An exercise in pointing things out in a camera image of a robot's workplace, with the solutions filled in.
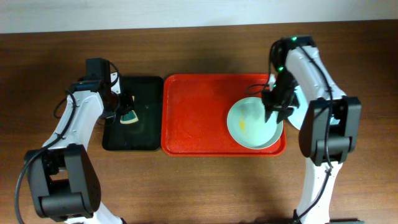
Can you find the light green plate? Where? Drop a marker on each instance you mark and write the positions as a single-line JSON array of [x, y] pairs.
[[247, 125]]

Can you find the light blue plate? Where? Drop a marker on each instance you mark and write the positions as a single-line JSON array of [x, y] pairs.
[[297, 117]]

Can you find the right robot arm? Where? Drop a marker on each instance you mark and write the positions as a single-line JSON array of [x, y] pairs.
[[330, 126]]

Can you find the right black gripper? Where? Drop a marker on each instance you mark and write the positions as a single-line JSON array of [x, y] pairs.
[[273, 104]]

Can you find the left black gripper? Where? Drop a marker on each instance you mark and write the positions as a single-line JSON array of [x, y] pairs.
[[126, 104]]

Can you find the red plastic tray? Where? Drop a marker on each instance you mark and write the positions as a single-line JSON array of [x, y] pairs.
[[194, 115]]

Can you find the green yellow sponge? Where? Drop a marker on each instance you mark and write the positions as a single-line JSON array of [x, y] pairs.
[[130, 116]]

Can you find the black plastic tray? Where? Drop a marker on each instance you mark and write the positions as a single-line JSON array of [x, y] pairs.
[[144, 134]]

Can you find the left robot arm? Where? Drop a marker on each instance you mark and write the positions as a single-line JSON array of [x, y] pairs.
[[63, 183]]

